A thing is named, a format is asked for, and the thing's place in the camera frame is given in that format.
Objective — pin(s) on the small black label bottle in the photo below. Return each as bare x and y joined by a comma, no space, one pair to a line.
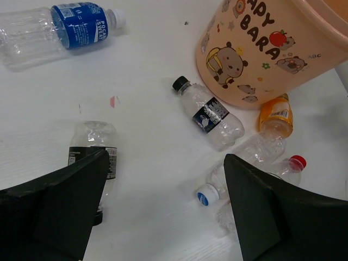
221,127

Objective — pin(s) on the Pocari Sweat blue label bottle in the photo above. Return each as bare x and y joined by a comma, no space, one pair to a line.
37,36

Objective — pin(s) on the red label bottle red cap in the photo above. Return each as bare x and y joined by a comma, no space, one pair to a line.
288,170

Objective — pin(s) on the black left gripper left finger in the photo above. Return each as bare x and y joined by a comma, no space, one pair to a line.
51,217

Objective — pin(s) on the peach capybara plastic bin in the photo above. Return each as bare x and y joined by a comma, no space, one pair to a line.
253,51

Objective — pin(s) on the orange juice bottle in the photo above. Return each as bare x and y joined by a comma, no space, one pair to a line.
277,115

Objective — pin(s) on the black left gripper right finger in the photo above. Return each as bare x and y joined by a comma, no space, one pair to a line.
279,221

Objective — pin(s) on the clear bottle white cap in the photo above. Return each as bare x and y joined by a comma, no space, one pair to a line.
260,150

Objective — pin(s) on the black label bottle black cap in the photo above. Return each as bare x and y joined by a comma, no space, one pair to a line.
89,137

